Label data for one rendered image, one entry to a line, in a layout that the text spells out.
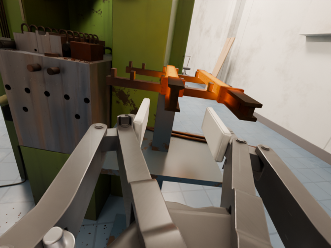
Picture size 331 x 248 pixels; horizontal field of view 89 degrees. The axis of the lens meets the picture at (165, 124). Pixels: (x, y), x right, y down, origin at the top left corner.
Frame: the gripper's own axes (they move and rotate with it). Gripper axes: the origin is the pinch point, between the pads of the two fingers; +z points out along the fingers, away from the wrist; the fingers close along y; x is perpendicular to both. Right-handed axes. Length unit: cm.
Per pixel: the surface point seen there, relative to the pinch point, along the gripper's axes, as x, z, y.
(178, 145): -26.1, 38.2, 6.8
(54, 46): 1, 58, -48
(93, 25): 13, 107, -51
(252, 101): 1.5, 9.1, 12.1
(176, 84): 2.1, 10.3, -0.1
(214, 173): -26.1, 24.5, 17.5
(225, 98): -0.6, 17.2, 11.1
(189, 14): 28, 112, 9
